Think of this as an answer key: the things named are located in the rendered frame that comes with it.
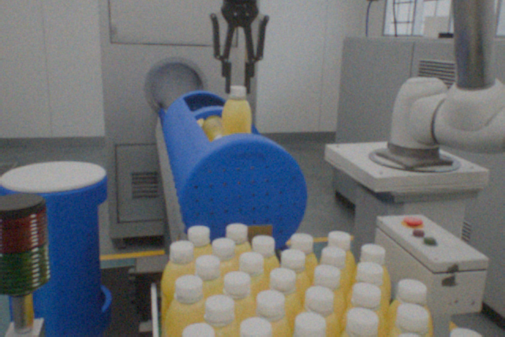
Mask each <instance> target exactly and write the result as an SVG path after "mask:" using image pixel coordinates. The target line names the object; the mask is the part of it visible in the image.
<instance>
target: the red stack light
mask: <svg viewBox="0 0 505 337"><path fill-rule="evenodd" d="M47 239H48V229H47V207H46V205H45V206H44V207H43V208H42V209H41V211H39V212H37V213H35V214H31V215H26V216H21V218H15V219H0V253H22V252H26V251H29V250H30V249H34V248H37V247H39V246H41V245H43V243H45V242H46V240H47Z"/></svg>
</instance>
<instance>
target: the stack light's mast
mask: <svg viewBox="0 0 505 337"><path fill-rule="evenodd" d="M45 205H46V201H45V199H44V198H43V197H41V196H39V195H36V194H31V193H15V194H8V195H3V196H0V219H15V218H21V216H26V215H31V214H35V213H37V212H39V211H41V209H42V208H43V207H44V206H45ZM32 292H33V291H32ZM32 292H29V293H26V294H16V295H15V296H10V297H11V298H12V308H13V326H14V331H15V332H16V333H18V332H20V333H21V332H27V331H30V330H32V329H33V328H34V326H35V322H34V311H33V300H32Z"/></svg>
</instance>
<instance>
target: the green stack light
mask: <svg viewBox="0 0 505 337"><path fill-rule="evenodd" d="M50 279H51V266H50V254H49V241H48V239H47V240H46V242H45V243H43V245H41V246H39V247H37V248H34V249H30V250H29V251H26V252H22V253H0V295H4V296H15V295H16V294H26V293H29V292H32V291H35V290H37V289H39V288H41V287H42V286H44V285H45V283H47V282H48V281H49V280H50Z"/></svg>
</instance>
